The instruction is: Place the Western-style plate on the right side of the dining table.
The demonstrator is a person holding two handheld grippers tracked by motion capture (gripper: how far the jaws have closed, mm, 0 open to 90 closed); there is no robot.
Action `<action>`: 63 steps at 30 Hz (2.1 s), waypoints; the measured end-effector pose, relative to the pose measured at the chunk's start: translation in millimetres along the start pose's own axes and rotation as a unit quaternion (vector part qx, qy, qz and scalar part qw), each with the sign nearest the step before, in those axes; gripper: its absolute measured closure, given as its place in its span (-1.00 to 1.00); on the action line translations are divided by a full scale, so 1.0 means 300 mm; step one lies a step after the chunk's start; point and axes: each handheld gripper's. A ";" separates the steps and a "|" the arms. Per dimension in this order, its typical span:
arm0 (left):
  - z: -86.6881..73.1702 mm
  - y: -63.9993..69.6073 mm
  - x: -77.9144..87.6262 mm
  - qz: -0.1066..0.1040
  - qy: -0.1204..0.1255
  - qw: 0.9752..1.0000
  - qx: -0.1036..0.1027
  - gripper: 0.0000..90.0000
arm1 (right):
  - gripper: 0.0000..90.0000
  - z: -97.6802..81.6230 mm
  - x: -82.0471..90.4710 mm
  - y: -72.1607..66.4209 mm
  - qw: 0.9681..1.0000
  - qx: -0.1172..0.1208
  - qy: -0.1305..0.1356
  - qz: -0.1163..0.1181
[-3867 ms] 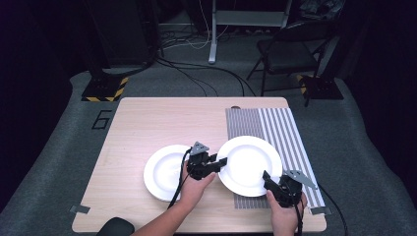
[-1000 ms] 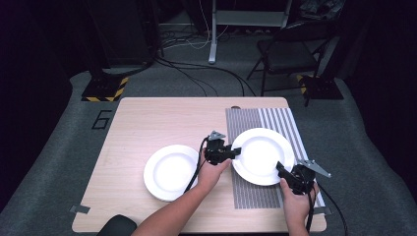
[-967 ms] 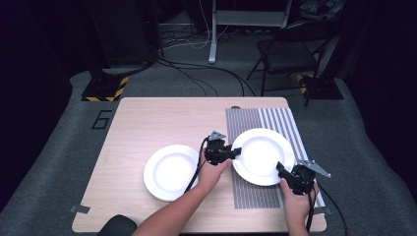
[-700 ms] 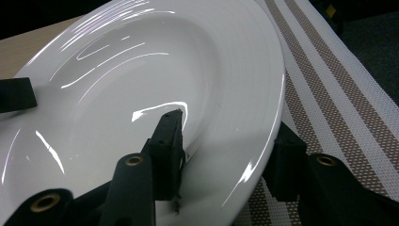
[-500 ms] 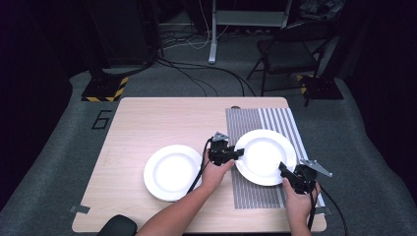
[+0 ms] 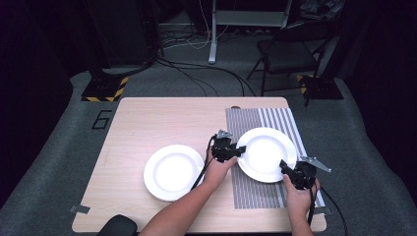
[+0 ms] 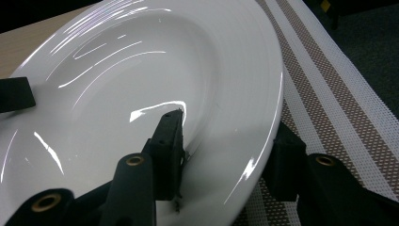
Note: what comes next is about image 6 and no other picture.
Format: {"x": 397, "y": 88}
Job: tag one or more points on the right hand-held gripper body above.
{"x": 305, "y": 175}

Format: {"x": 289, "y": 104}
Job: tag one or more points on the person's left hand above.
{"x": 216, "y": 173}

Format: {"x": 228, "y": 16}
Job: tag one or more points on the black yellow striped stand base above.
{"x": 323, "y": 88}
{"x": 103, "y": 88}

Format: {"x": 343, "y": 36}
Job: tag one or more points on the grey striped woven placemat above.
{"x": 249, "y": 193}

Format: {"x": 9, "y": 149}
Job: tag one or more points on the grey tape piece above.
{"x": 79, "y": 209}
{"x": 323, "y": 210}

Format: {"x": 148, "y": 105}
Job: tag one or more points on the black folding chair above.
{"x": 285, "y": 57}

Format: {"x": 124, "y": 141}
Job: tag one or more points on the black padded chair back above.
{"x": 118, "y": 226}

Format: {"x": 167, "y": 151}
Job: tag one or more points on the white metal stand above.
{"x": 213, "y": 39}

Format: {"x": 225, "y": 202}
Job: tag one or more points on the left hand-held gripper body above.
{"x": 223, "y": 149}

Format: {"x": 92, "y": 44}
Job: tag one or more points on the person's right hand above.
{"x": 300, "y": 198}

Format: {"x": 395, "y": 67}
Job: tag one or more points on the white ceramic plate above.
{"x": 168, "y": 200}
{"x": 265, "y": 154}
{"x": 173, "y": 172}

